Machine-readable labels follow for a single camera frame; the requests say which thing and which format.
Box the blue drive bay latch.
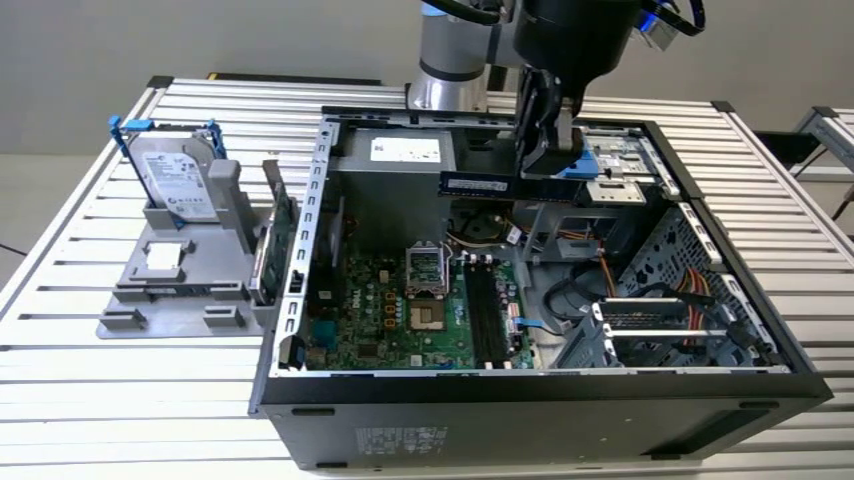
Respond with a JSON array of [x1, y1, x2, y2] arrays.
[[558, 149, 596, 180]]

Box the black PC case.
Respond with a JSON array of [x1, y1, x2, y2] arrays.
[[247, 104, 835, 471]]

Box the black looped cable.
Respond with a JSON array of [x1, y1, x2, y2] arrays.
[[540, 269, 606, 337]]

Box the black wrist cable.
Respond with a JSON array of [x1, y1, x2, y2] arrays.
[[420, 0, 503, 25], [659, 0, 710, 39]]

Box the graphics card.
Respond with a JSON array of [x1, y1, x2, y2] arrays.
[[249, 158, 300, 307]]

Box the orange yellow power wires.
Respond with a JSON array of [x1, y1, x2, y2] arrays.
[[670, 263, 720, 349]]

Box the black cooler fan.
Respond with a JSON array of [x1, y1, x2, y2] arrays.
[[447, 209, 519, 247]]

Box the green motherboard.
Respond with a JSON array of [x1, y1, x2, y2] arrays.
[[305, 244, 539, 372]]

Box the CPU socket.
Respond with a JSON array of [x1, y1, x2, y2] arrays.
[[407, 298, 447, 332]]

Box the grey parts rack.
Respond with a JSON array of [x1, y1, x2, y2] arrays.
[[96, 159, 288, 340]]

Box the metal slat side table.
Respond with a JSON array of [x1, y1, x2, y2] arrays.
[[791, 105, 854, 182]]

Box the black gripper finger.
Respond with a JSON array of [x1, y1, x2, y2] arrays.
[[515, 67, 584, 180]]

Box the grey power supply unit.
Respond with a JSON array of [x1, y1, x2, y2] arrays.
[[329, 127, 459, 254]]

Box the silver optical drive cage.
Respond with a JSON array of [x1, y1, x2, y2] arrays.
[[516, 127, 683, 261]]

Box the thin orange wire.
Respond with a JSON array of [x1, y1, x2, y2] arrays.
[[559, 224, 616, 304]]

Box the hard disk in blue carrier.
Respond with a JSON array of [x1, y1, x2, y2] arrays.
[[107, 113, 228, 224]]

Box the grey metal disk bay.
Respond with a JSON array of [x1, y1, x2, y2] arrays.
[[552, 294, 786, 372]]

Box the metal socket cover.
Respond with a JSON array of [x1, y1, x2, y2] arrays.
[[404, 241, 447, 300]]

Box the silver CPU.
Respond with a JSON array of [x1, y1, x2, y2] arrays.
[[144, 243, 185, 269]]

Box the black RAM slot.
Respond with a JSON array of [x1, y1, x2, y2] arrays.
[[471, 254, 495, 370], [463, 254, 487, 370], [487, 254, 514, 370], [479, 254, 504, 370]]

